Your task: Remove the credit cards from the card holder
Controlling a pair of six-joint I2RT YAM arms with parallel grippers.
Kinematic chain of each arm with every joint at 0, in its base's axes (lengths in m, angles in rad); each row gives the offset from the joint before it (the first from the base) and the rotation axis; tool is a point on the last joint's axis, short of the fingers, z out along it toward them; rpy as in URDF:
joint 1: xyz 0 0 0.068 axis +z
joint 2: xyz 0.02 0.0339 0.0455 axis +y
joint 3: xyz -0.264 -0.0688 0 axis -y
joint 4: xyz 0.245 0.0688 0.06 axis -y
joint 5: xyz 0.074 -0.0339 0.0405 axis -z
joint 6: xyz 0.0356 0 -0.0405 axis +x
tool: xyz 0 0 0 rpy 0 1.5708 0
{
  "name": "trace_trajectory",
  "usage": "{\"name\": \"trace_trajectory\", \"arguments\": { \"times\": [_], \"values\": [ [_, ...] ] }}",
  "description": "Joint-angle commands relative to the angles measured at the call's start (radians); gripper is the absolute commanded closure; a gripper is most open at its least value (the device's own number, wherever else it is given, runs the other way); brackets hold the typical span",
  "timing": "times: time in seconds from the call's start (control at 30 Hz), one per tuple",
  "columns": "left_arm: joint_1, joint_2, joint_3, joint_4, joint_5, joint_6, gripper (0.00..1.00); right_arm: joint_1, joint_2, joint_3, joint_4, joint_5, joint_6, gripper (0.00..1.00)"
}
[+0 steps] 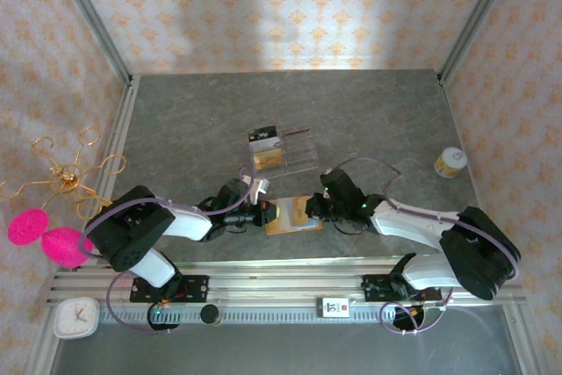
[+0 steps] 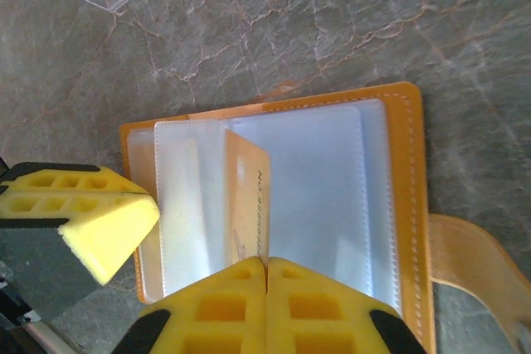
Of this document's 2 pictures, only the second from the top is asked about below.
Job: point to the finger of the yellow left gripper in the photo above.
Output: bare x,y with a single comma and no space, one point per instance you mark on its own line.
62,182
112,238

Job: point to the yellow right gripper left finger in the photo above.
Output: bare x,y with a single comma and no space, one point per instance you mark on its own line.
215,312

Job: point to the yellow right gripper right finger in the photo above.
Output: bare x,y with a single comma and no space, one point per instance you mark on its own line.
323,312

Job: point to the yellow leather card holder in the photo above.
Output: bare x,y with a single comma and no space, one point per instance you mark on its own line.
323,188

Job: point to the gold VIP numbered card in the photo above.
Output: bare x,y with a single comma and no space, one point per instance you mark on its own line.
249,188

